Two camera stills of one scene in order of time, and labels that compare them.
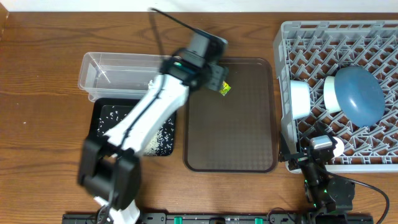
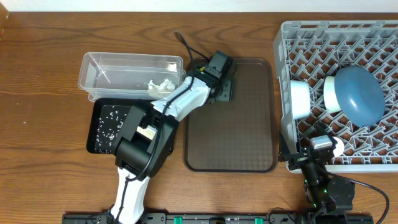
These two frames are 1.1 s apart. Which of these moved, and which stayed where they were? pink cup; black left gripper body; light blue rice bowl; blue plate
Moved: black left gripper body
Stayed: pink cup; blue plate; light blue rice bowl
